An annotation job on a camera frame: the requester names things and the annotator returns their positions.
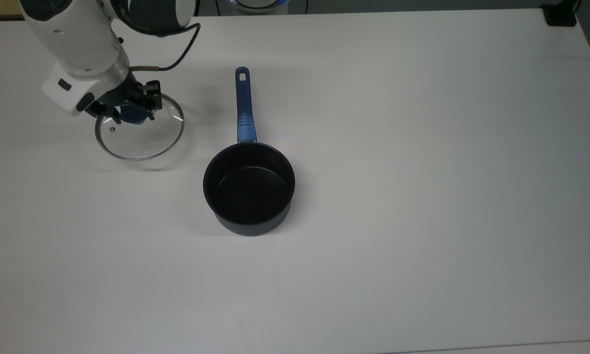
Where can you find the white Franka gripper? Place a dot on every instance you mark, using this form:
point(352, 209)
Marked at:
point(71, 91)

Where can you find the glass lid with blue knob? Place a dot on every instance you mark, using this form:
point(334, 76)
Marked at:
point(144, 142)

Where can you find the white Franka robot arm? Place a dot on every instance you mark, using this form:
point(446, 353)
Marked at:
point(78, 34)

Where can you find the dark blue saucepan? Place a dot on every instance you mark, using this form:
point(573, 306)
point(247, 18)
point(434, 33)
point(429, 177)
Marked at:
point(249, 191)

